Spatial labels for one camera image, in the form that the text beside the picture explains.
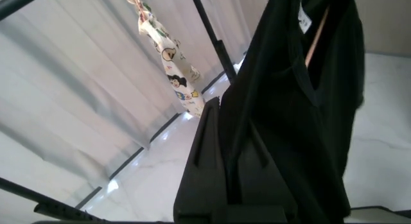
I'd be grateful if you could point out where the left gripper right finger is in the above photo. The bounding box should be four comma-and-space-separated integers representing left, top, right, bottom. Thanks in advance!
231, 121, 299, 223

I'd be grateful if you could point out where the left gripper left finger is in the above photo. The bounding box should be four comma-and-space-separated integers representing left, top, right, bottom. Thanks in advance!
173, 96, 232, 223

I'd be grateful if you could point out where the black garment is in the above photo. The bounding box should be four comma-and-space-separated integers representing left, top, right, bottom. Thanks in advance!
218, 0, 366, 223

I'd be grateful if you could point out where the cream printed garment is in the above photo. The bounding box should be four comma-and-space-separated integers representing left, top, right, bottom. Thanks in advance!
124, 0, 206, 119

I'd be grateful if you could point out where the pink clothes hanger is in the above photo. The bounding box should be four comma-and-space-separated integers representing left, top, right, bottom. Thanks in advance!
304, 5, 331, 68
130, 0, 148, 22

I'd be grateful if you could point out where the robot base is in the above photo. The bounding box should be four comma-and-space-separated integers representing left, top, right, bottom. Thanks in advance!
343, 205, 411, 223

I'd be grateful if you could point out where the black clothes rack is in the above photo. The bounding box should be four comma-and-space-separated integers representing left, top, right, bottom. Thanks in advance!
0, 0, 238, 222

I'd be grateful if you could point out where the white curtain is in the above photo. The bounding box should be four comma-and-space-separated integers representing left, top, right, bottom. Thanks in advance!
0, 0, 274, 222

